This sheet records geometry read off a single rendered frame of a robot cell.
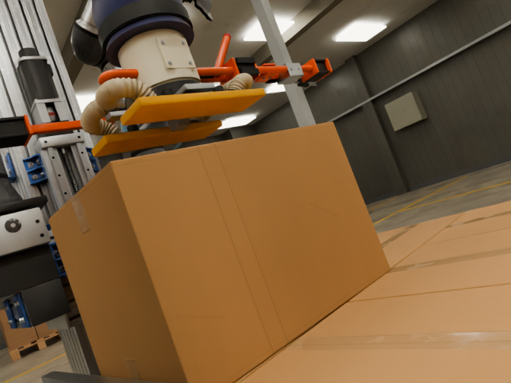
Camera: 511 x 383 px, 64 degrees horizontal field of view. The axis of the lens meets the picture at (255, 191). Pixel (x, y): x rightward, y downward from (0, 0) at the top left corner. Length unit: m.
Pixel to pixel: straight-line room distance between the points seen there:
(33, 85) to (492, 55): 9.80
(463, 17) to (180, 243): 10.36
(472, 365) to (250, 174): 0.49
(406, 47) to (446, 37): 0.98
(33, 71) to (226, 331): 1.12
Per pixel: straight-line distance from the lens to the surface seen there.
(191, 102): 0.88
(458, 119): 10.85
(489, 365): 0.54
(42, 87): 1.53
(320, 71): 1.43
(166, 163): 0.71
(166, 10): 1.02
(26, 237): 1.12
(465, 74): 10.74
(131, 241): 0.67
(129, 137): 1.00
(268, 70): 1.26
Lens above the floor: 0.78
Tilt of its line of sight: 3 degrees up
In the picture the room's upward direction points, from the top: 20 degrees counter-clockwise
